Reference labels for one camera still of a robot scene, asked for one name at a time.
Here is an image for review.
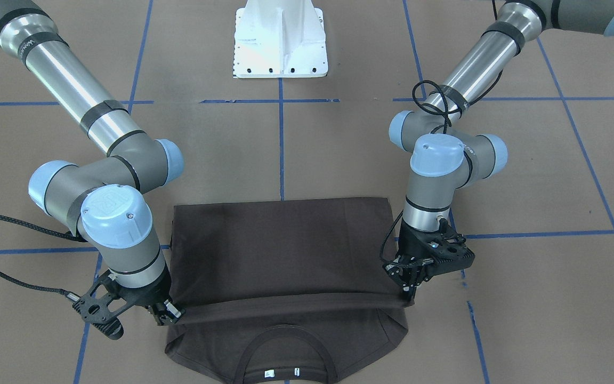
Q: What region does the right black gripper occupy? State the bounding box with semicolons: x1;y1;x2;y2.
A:
123;280;185;326

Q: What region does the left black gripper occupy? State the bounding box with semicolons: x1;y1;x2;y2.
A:
395;216;446;306

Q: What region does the dark brown t-shirt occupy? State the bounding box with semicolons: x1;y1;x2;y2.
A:
164;197;408;383

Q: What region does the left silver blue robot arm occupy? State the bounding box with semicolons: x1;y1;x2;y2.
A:
383;1;614;301

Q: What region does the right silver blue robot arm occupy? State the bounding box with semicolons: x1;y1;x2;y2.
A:
0;1;185;330

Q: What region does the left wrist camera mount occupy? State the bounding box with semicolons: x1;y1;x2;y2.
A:
424;217;475;281

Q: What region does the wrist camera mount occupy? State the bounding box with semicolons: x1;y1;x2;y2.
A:
424;217;475;281
66;270;128;340

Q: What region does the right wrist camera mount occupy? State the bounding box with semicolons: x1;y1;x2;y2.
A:
66;270;128;340

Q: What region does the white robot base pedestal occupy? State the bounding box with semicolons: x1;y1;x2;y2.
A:
232;1;329;78

